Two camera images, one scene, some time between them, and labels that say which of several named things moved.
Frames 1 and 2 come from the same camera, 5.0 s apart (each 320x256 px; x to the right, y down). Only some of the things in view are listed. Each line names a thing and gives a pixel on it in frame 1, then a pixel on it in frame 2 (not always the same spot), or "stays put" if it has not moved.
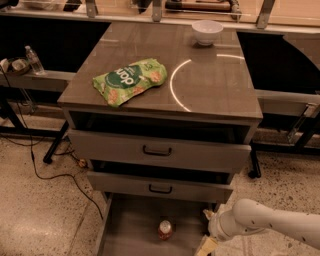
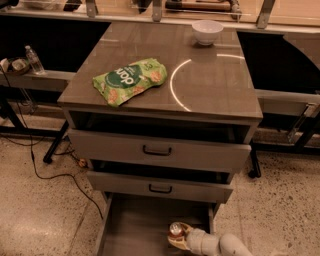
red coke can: (165, 230) → (176, 229)
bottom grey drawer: (142, 225) stays put
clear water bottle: (34, 61) stays put
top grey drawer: (159, 151) stays put
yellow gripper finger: (208, 213) → (189, 228)
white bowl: (206, 31) stays put
